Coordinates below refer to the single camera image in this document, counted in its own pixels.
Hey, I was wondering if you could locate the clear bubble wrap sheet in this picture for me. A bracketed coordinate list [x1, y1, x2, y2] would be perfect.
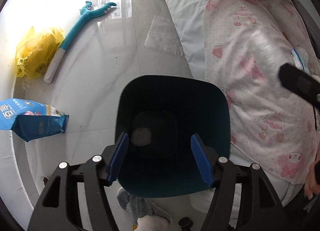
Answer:
[145, 16, 187, 59]

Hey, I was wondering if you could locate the teal dinosaur plush stick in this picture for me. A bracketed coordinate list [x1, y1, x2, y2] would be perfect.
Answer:
[44, 1, 117, 83]

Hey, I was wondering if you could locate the dark teal trash bin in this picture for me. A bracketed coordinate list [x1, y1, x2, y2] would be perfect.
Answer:
[114, 75, 231, 198]

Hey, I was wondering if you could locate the blue printed food bag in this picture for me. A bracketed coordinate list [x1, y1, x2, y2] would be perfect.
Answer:
[0, 98, 69, 142]

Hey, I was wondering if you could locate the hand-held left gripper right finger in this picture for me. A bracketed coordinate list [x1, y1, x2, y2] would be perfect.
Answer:
[190, 133, 293, 231]

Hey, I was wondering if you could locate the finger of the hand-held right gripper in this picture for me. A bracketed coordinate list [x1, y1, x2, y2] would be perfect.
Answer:
[290, 0, 320, 58]
[278, 62, 320, 110]

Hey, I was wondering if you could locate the person's right hand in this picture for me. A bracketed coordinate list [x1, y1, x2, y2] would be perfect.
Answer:
[304, 160, 320, 200]

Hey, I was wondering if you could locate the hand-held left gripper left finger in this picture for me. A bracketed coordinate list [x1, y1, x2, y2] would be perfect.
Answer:
[27, 132, 130, 231]

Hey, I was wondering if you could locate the grey fuzzy slipper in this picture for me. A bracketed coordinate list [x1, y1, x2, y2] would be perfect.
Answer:
[117, 187, 173, 231]

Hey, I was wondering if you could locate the clear plastic bottle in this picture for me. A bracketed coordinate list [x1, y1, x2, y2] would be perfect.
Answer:
[250, 27, 312, 74]

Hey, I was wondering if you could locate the yellow plastic bag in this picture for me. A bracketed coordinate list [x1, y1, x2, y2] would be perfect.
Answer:
[15, 26, 65, 80]

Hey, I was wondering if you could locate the white sock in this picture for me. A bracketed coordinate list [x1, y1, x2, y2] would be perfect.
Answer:
[136, 215, 170, 231]

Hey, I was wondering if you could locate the crumpled white paper ball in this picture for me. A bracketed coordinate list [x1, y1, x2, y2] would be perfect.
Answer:
[132, 126, 152, 146]

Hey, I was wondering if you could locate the pink printed blanket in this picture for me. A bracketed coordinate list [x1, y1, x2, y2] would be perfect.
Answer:
[204, 0, 320, 184]

